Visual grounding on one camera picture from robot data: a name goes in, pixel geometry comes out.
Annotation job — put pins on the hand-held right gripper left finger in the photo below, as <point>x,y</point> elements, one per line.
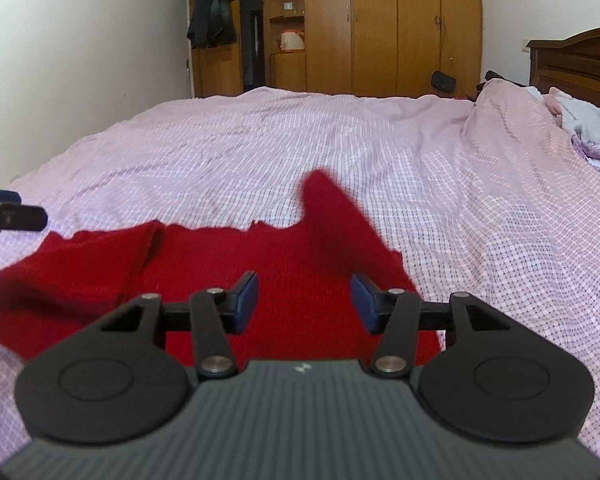
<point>245,305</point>

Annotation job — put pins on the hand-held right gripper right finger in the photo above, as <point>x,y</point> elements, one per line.
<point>364,305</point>

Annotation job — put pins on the red knitted cardigan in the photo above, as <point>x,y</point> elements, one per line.
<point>280,260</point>

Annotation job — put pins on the purple checked bed sheet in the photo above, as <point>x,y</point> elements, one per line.
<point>280,150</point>

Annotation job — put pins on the black bag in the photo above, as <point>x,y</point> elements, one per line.
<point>444,81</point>

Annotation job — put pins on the pink quilt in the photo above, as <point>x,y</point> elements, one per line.
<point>510,105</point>

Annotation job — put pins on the dark cloth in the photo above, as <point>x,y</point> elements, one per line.
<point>500,78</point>

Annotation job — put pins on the white and pink container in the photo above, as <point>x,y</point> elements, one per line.
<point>292,41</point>

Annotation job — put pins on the pink cloth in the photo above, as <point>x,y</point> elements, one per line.
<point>554,105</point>

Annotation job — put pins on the dark hanging jacket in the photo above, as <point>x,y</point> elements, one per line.
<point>210,15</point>

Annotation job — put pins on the wooden wardrobe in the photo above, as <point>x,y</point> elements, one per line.
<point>380,25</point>

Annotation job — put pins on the white fleece cloth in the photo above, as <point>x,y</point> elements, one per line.
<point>590,117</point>

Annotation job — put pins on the dark wooden headboard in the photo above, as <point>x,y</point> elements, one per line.
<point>580,65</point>

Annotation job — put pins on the white wall socket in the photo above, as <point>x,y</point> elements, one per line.
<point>525,45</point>

